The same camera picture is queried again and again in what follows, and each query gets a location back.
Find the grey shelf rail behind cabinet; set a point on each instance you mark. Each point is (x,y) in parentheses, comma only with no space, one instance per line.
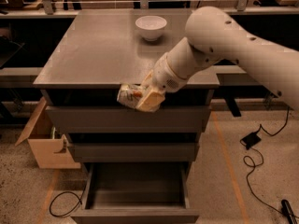
(228,75)

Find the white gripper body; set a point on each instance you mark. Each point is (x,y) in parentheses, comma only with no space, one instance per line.
(163,75)

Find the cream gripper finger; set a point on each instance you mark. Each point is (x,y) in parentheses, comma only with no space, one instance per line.
(151,100)
(147,80)

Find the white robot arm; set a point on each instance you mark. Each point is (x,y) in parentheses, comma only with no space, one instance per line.
(211,35)

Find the open cardboard box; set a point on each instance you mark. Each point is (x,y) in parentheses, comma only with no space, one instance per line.
(48,148)

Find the grey top drawer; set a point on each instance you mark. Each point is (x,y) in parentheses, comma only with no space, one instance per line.
(190,119)

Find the black power adapter brick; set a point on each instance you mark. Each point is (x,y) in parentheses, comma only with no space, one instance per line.
(250,140)

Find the grey drawer cabinet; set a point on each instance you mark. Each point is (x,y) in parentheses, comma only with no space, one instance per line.
(102,50)

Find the white ceramic bowl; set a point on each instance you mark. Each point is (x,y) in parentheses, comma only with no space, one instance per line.
(151,27)

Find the grey middle drawer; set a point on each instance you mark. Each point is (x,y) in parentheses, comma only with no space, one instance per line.
(135,152)

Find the crushed 7up soda can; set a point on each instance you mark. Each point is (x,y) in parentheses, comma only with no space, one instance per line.
(129,95)

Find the black power strip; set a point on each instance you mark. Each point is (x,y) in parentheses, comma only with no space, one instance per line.
(287,212)

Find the open grey bottom drawer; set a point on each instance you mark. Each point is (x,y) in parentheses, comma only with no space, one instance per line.
(136,193)

